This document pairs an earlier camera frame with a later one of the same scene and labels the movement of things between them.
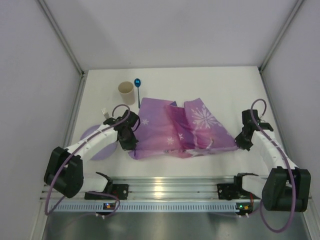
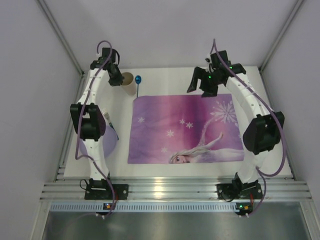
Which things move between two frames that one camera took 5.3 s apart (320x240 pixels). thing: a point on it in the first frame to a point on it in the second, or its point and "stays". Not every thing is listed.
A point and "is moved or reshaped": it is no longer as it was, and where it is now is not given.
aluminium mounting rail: (161, 188) stays
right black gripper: (242, 141) to (204, 81)
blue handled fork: (106, 114) stays
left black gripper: (130, 144) to (115, 78)
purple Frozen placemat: (189, 129) is moved or reshaped
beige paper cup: (126, 89) to (128, 85)
